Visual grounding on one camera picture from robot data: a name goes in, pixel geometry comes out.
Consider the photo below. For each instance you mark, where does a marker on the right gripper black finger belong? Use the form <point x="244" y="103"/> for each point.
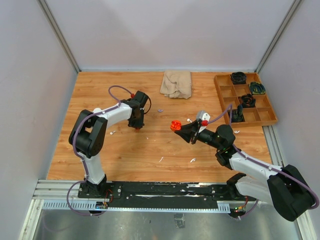
<point x="190" y="127"/>
<point x="185" y="135"/>

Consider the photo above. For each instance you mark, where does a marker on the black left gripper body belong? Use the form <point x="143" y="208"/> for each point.
<point x="137" y="122"/>

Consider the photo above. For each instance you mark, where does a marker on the black orange rolled sock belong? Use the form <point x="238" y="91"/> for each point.
<point x="247" y="101"/>

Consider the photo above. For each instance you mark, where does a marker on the beige cloth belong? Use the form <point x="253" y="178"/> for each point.
<point x="176" y="84"/>

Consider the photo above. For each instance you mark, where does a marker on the wooden compartment tray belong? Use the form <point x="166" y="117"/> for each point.
<point x="262" y="114"/>

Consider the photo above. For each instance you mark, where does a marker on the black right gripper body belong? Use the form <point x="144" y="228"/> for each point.
<point x="195" y="133"/>

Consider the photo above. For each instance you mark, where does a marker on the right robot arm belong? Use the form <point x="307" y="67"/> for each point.
<point x="282" y="187"/>

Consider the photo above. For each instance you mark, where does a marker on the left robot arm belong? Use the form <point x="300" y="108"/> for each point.
<point x="88" y="135"/>

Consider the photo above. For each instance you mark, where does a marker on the blue yellow rolled sock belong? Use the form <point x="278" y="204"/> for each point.
<point x="257" y="88"/>

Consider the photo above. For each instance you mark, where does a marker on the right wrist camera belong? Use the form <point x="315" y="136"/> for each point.
<point x="203" y="118"/>

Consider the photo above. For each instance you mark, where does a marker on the orange earbud charging case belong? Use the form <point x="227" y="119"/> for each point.
<point x="175" y="125"/>

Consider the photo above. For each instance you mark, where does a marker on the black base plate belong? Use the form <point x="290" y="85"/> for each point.
<point x="158" y="196"/>

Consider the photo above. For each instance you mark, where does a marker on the dark green rolled sock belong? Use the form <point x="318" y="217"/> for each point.
<point x="236" y="115"/>

